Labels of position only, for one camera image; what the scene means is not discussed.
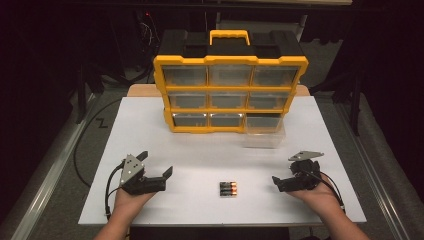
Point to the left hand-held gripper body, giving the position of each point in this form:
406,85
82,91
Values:
131,170

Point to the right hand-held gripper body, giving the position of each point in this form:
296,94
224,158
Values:
305,176

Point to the single clear plastic drawer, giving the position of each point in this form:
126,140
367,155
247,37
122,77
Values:
263,136

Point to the black copper battery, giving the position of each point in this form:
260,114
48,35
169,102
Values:
228,184
228,193
228,188

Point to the yellow black organizer cabinet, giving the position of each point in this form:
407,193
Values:
230,55

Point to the person's right hand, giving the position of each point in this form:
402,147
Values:
316,196

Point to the person's left hand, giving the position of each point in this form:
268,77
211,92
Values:
130,203

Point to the black metal stand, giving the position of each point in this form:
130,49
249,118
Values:
81,96

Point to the set of clear cabinet bins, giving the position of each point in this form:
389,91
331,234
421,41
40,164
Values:
186,76

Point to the metal floor rail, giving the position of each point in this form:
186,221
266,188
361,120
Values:
370,173
50,180

